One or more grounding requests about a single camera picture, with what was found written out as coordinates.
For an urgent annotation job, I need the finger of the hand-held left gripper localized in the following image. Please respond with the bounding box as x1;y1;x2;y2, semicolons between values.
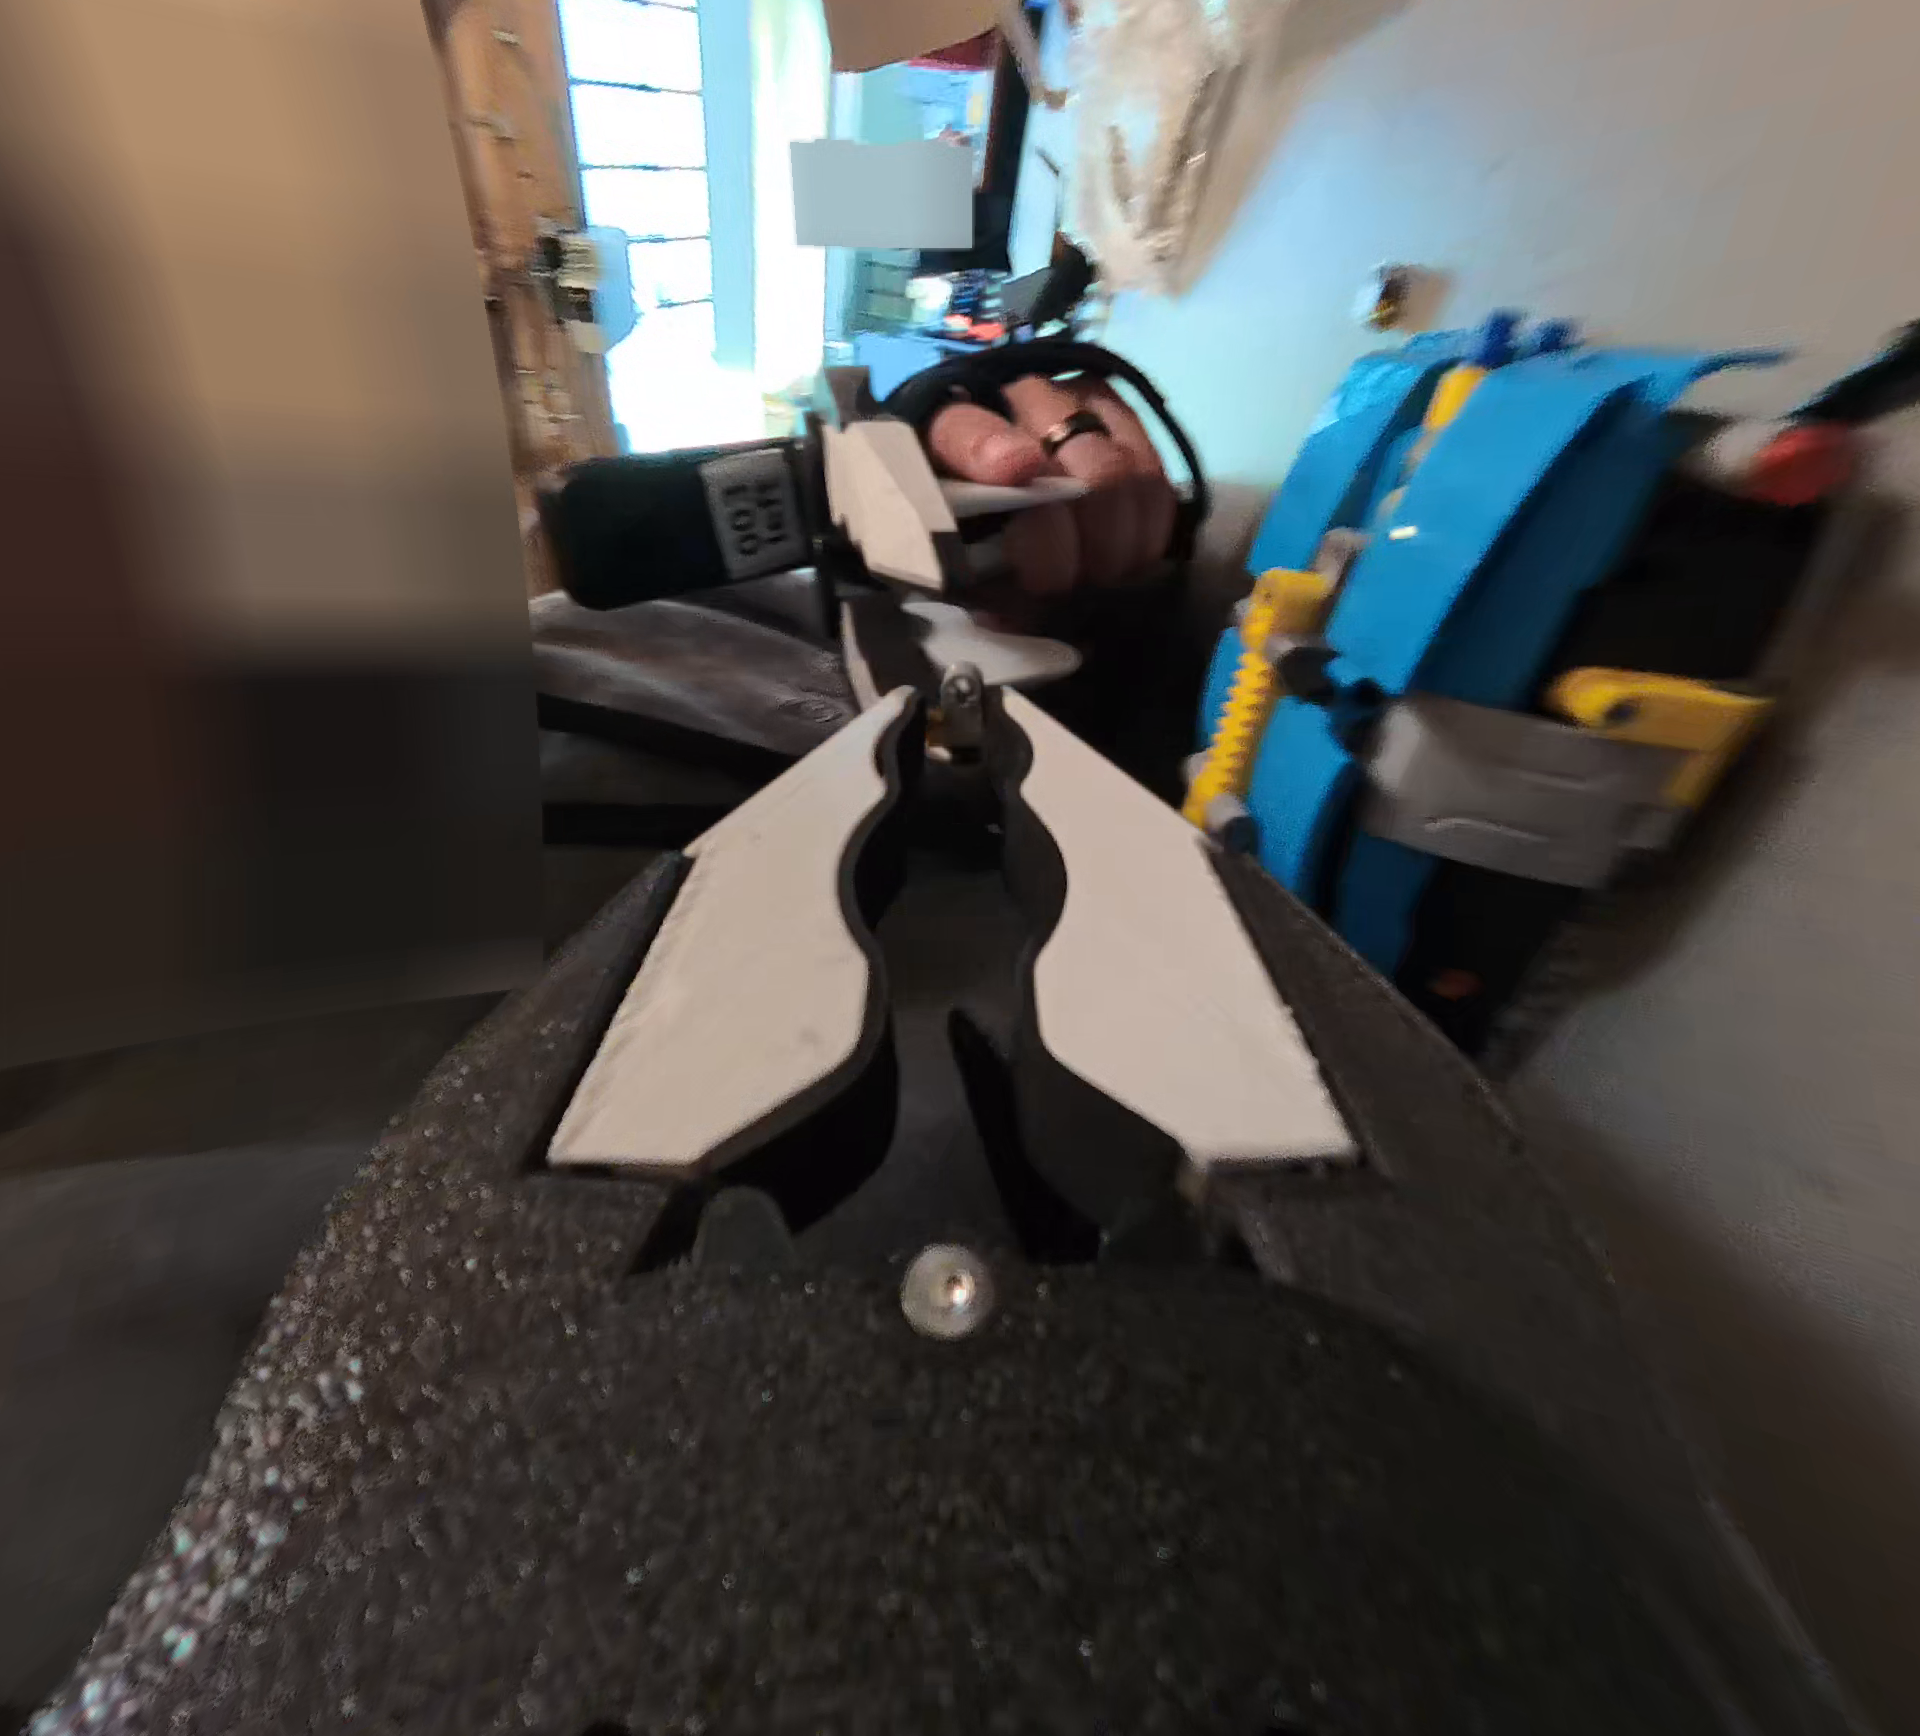
824;417;1092;589
839;594;1085;718

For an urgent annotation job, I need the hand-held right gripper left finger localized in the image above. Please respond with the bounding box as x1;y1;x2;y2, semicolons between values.
546;689;923;1182

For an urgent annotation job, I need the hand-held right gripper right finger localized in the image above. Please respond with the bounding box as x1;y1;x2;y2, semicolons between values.
994;689;1363;1172

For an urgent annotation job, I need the small grey brick connector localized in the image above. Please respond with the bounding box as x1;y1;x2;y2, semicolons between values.
933;661;1006;764

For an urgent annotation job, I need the blue brick toy car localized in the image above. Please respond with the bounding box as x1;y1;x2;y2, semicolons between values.
1184;308;1920;1069

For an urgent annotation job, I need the person's left hand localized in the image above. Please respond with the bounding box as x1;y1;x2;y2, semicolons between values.
923;371;1186;597

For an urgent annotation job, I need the large paned window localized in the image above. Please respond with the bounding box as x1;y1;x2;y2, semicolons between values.
538;0;846;448

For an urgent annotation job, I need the wooden pillar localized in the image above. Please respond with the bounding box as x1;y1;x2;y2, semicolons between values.
378;0;620;544

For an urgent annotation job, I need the crumpled clear plastic bag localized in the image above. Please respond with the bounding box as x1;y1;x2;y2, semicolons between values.
1047;0;1252;298

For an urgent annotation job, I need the small yellow grey brick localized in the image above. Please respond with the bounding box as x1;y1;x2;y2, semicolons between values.
1357;257;1452;336

